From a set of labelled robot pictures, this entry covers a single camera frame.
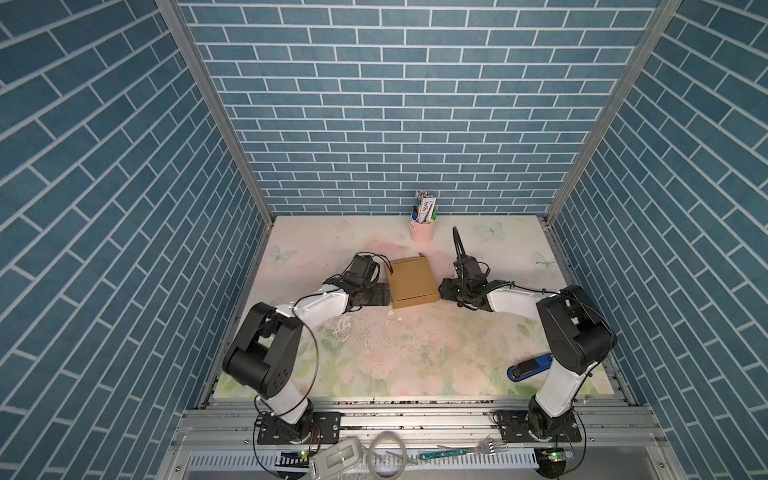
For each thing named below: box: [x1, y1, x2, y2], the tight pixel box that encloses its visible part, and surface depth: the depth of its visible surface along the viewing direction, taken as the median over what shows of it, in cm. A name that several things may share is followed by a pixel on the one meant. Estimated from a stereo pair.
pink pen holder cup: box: [408, 218, 437, 244], surface depth 112 cm
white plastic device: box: [309, 436, 364, 480], surface depth 68 cm
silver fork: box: [437, 434, 508, 453], surface depth 73 cm
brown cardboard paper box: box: [389, 252, 440, 309], surface depth 105 cm
